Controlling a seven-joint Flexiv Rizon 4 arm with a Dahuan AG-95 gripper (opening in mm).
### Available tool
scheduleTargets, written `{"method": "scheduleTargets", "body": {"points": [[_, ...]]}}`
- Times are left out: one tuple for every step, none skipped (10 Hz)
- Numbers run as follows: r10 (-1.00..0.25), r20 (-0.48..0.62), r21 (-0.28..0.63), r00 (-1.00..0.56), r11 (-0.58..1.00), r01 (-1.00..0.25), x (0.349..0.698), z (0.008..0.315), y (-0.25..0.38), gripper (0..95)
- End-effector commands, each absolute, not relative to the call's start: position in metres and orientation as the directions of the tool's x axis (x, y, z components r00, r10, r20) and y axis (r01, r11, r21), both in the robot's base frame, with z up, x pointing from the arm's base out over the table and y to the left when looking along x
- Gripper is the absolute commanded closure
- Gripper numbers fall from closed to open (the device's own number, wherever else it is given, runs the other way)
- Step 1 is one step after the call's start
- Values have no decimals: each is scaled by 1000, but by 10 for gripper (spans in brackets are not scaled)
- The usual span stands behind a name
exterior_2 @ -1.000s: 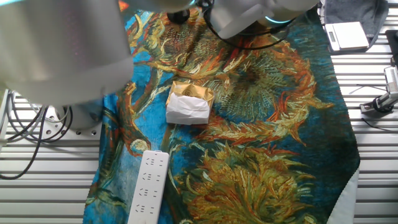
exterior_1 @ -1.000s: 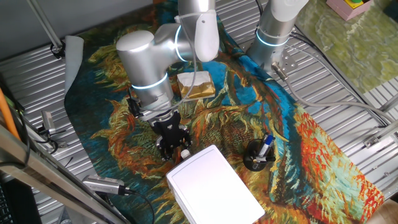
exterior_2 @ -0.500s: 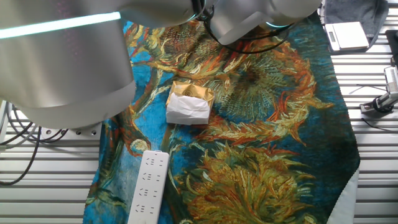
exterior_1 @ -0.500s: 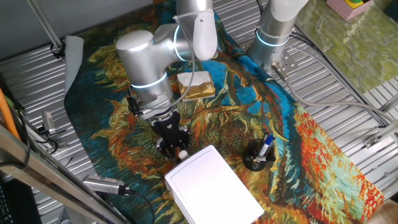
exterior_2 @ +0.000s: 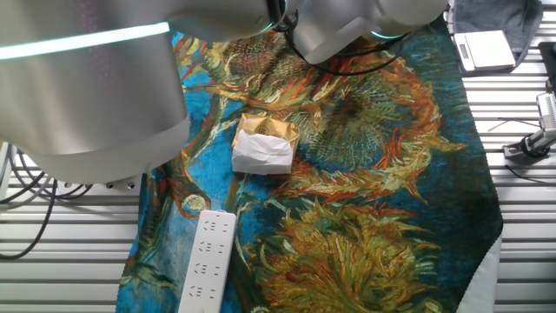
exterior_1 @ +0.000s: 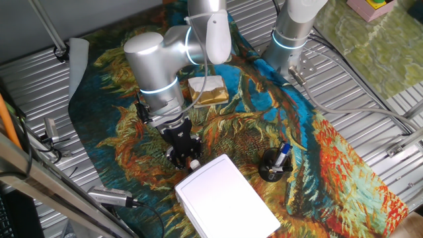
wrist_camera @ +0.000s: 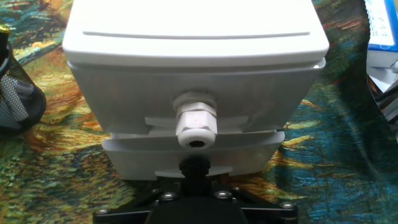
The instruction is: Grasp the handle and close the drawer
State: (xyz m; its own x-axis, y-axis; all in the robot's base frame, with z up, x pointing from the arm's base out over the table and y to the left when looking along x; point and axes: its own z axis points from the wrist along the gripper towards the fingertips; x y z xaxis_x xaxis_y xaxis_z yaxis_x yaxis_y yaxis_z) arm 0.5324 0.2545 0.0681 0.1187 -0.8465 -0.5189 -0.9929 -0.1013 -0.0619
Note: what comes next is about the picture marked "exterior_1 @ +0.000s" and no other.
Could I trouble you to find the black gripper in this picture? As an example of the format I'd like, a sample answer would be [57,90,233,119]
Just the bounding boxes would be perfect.
[159,116,203,170]

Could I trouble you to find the sunflower painting cloth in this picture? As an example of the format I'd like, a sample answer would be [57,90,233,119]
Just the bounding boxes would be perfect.
[67,3,410,238]

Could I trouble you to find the white plastic lidded box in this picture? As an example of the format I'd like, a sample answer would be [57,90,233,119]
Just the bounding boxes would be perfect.
[174,153,282,238]

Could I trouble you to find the gold white tissue pack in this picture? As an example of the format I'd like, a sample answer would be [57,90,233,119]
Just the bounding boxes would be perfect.
[187,75,229,108]

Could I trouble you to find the black mesh pen holder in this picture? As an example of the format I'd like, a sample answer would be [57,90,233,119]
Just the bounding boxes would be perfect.
[258,147,293,182]

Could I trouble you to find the black pen with gold tip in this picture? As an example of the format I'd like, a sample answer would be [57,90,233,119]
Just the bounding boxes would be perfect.
[268,165,294,174]

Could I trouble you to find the grey marker with blue cap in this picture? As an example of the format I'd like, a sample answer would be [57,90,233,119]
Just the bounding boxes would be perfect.
[273,141,292,168]

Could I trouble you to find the black computer device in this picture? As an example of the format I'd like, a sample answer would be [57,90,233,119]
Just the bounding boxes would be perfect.
[0,184,46,238]

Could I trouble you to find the grey metal pole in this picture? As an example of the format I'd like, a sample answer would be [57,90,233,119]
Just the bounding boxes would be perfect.
[28,0,70,63]

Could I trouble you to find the green marbled mat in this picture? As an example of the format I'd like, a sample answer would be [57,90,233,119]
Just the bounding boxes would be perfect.
[312,0,423,100]

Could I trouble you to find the pink box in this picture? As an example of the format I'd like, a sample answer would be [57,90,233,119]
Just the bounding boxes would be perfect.
[346,0,397,22]

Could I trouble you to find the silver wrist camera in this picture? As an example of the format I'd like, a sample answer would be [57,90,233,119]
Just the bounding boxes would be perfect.
[145,100,185,128]

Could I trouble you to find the black camera cable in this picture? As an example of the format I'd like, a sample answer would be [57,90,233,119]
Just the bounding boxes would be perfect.
[127,197,165,238]

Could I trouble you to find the ribbed silver depth camera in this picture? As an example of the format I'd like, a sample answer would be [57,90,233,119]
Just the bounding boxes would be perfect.
[87,185,134,208]

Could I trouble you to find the grey arm hose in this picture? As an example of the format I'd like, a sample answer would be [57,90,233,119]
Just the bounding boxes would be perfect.
[289,65,420,132]

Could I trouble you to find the aluminium frame bar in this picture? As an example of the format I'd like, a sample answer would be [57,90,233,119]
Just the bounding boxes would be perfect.
[0,132,139,238]

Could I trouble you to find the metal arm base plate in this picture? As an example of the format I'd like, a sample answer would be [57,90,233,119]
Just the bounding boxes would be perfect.
[254,42,318,82]

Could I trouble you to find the black base cables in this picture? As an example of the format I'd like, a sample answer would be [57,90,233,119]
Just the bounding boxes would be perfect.
[307,28,412,135]

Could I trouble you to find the orange hose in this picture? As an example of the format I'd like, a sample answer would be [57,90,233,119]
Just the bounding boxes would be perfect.
[0,93,22,149]

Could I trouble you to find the aluminium profile rail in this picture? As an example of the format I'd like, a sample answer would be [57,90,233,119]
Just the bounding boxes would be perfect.
[385,127,423,158]

